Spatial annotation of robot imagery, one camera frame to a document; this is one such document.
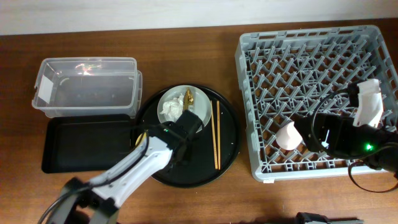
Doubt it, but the crumpled white tissue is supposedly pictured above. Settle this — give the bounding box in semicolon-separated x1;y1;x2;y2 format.
160;94;184;121

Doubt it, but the left wooden chopstick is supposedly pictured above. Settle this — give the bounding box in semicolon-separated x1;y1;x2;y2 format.
210;101;218;170

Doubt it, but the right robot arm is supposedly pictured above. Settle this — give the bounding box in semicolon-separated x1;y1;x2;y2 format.
294;114;397;174

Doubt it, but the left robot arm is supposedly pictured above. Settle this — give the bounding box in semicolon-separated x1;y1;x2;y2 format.
39;110;204;223

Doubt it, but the yellow bowl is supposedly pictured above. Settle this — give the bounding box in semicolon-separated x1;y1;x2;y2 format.
135;132;146;146

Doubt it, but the pink cup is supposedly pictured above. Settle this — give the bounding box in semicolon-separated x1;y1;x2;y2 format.
275;121;303;151

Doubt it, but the gold brown snack wrapper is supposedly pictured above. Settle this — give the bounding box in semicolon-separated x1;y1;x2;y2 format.
183;87;194;111

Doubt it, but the grey dishwasher rack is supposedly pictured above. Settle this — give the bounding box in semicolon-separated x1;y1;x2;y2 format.
235;26;397;183

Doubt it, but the wooden chopstick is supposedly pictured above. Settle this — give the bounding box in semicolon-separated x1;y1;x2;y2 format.
210;101;218;170
216;101;221;170

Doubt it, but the grey round plate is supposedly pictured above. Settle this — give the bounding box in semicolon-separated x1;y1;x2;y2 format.
157;85;211;126

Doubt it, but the black rectangular tray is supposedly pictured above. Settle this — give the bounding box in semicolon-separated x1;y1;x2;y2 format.
41;114;132;174

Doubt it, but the clear plastic storage bin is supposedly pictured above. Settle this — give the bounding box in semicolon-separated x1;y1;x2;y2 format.
32;57;142;118

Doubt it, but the round black serving tray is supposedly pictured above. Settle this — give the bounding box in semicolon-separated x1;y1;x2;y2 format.
152;85;242;188

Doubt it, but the right wooden chopstick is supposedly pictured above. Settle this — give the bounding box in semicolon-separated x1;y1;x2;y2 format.
216;101;221;170

